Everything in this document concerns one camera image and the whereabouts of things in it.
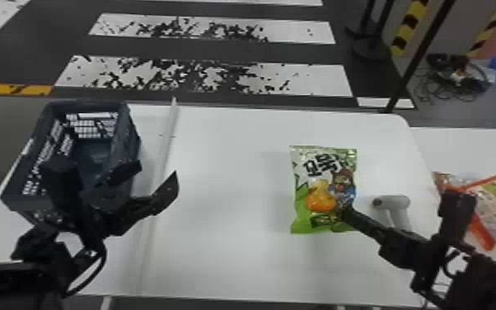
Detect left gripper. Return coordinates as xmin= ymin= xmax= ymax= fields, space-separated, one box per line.
xmin=76 ymin=160 xmax=180 ymax=238

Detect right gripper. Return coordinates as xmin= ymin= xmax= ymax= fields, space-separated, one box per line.
xmin=339 ymin=205 xmax=442 ymax=278

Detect hand scanner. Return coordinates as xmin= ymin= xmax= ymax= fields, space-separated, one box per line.
xmin=371 ymin=195 xmax=414 ymax=233

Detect green snack packet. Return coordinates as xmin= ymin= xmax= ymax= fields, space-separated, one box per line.
xmin=289 ymin=145 xmax=358 ymax=235

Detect black basket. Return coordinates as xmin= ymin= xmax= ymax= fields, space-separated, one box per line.
xmin=0 ymin=99 xmax=143 ymax=227

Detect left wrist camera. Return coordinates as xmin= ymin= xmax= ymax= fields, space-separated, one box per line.
xmin=38 ymin=153 xmax=83 ymax=209

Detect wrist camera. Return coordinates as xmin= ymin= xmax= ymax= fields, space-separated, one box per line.
xmin=437 ymin=189 xmax=477 ymax=251
xmin=38 ymin=153 xmax=83 ymax=209

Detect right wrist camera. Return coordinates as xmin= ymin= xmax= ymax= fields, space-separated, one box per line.
xmin=437 ymin=189 xmax=477 ymax=251

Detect black cable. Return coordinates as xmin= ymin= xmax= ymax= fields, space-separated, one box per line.
xmin=63 ymin=244 xmax=108 ymax=299

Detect black floor cables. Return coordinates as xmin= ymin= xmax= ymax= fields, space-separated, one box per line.
xmin=414 ymin=52 xmax=494 ymax=104

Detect black post on round foot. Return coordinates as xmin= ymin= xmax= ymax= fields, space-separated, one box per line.
xmin=345 ymin=0 xmax=393 ymax=63

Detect yellow black striped post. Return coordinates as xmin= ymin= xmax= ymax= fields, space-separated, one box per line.
xmin=465 ymin=0 xmax=496 ymax=60
xmin=390 ymin=0 xmax=431 ymax=59

